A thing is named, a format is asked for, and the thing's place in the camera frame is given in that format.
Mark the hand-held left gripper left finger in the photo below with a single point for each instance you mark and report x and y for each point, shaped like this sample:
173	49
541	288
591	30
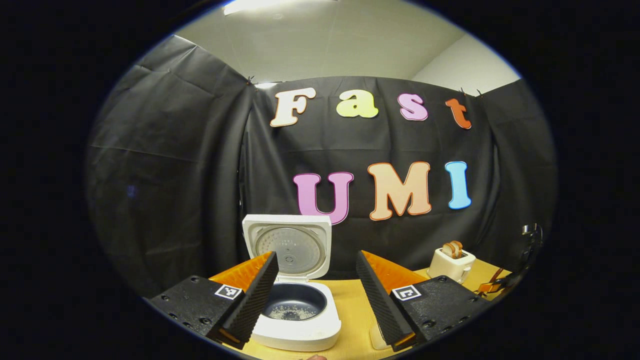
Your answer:
260	295

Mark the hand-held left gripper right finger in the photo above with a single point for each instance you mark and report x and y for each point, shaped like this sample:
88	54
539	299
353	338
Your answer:
374	295

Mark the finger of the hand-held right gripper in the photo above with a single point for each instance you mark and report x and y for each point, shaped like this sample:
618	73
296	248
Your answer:
490	288

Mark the white rice grains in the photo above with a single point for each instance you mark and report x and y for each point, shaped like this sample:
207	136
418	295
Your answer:
295	313

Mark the clear plastic rice container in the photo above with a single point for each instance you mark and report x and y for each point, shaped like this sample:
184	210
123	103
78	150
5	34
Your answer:
377	335

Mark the white rice cooker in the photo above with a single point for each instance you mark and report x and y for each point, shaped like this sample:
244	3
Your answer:
295	250

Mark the white toaster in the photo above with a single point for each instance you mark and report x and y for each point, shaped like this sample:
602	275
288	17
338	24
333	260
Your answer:
450	267

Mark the brown toast slice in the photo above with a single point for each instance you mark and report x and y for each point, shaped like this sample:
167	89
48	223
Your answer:
447	249
457	248

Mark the ceiling light panel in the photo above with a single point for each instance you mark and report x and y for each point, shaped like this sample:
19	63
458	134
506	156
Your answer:
250	5

